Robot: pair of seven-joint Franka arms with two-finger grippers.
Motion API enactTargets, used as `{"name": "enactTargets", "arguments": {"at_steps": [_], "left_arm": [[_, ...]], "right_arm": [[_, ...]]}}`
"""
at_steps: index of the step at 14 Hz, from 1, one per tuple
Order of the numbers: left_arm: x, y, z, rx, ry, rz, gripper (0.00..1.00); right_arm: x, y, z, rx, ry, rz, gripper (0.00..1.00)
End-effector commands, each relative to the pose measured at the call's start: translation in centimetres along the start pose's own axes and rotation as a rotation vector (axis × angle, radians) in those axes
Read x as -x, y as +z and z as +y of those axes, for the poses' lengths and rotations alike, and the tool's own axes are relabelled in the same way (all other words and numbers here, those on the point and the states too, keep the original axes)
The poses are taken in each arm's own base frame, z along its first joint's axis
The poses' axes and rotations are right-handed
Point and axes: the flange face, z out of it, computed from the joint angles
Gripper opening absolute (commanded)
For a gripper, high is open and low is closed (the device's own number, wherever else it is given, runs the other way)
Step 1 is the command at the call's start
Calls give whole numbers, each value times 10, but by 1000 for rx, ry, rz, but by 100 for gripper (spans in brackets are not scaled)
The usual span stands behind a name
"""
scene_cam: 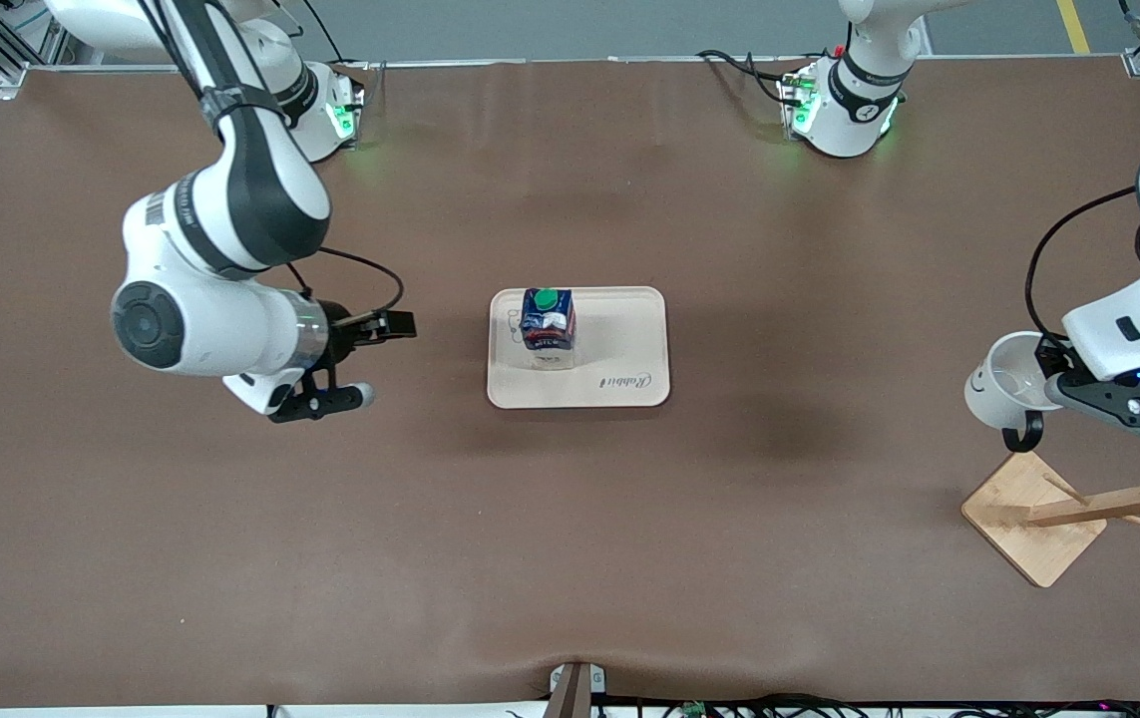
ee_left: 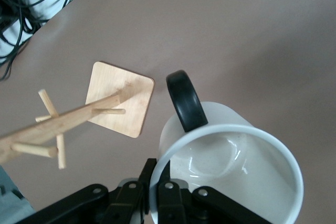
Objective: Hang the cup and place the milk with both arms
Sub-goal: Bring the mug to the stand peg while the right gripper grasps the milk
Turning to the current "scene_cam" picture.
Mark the white smiley mug black handle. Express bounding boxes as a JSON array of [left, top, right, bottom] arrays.
[[963, 332, 1047, 454]]

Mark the blue milk carton green cap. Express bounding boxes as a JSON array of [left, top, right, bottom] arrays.
[[520, 287, 577, 372]]

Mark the wooden cup rack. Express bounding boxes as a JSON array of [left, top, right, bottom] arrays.
[[960, 447, 1140, 588]]

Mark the beige plastic tray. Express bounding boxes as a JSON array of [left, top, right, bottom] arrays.
[[487, 287, 671, 410]]

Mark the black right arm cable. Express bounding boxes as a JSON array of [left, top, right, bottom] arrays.
[[136, 0, 405, 322]]

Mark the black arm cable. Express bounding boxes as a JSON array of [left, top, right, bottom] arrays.
[[1024, 185, 1140, 348], [136, 0, 405, 322]]

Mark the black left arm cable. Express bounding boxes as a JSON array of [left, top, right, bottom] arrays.
[[1024, 185, 1140, 348]]

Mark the black right base cable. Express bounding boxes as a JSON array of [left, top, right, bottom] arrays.
[[304, 0, 373, 73]]

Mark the black base cable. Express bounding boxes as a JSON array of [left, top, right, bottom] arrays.
[[696, 49, 792, 107], [304, 0, 373, 73]]

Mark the black left base cable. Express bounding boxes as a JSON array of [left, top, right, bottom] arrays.
[[696, 49, 792, 107]]

